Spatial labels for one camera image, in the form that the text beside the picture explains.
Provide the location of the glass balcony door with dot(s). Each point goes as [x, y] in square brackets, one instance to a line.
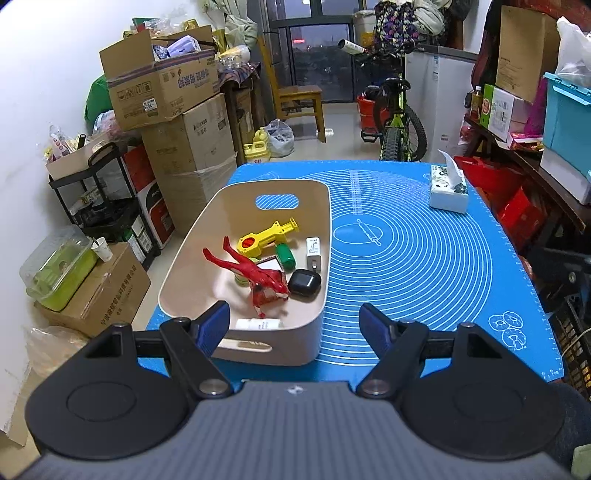
[318, 60]

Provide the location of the black earbuds case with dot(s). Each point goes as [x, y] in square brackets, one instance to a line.
[304, 282]

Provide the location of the taped brown cardboard box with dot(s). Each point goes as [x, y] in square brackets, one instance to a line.
[198, 198]

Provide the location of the red and white appliance box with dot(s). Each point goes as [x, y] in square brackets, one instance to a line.
[152, 203]

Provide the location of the blue storage crate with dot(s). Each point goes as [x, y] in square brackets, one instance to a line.
[568, 120]

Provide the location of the yellow plastic toy part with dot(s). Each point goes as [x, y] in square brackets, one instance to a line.
[258, 240]

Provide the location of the black plastic crate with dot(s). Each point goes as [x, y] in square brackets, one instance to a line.
[575, 346]

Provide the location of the green bag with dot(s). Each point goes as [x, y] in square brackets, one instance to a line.
[97, 99]

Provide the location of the beige plastic storage basket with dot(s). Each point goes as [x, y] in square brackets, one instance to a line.
[295, 341]

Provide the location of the yellow plastic jug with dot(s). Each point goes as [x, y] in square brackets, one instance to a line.
[256, 150]

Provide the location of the white chest freezer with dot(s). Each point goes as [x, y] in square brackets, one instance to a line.
[443, 92]

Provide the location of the clear plastic bag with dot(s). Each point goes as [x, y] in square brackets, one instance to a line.
[279, 138]

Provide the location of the red bucket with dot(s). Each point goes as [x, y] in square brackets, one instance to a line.
[367, 113]

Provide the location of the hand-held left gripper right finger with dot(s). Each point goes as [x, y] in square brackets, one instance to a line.
[376, 325]

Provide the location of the red gift bags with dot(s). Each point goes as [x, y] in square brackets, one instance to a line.
[508, 203]

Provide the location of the white tissue box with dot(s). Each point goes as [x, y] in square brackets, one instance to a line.
[445, 198]

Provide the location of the small white box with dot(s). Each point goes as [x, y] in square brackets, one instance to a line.
[258, 324]

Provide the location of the paper cup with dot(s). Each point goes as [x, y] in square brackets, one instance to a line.
[103, 251]

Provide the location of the red toy figure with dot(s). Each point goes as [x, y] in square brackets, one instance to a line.
[263, 281]

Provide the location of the green and black bicycle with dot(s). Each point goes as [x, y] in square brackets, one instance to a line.
[397, 138]

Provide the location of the open printed cardboard box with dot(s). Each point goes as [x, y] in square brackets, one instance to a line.
[161, 92]

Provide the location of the green and white carton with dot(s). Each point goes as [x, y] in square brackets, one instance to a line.
[501, 110]

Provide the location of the patterned fabric bag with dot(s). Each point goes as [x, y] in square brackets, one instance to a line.
[395, 27]

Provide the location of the white wall charger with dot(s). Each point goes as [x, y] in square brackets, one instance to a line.
[313, 249]

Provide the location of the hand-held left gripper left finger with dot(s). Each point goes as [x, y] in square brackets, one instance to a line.
[213, 323]

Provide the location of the plain brown cardboard box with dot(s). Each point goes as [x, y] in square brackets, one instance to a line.
[189, 134]

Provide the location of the low brown cardboard box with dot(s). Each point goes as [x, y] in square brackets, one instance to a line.
[106, 295]

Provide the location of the blue silicone baking mat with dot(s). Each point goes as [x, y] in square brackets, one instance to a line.
[415, 277]

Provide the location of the wooden chair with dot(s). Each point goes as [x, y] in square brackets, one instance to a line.
[300, 94]

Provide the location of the white plastic bag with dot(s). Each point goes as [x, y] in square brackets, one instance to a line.
[575, 50]

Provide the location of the green container with clear lid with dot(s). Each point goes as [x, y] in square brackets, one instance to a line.
[60, 272]

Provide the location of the dark wooden side table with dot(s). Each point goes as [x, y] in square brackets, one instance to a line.
[554, 184]

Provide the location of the black utility cart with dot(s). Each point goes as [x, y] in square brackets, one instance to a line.
[111, 212]

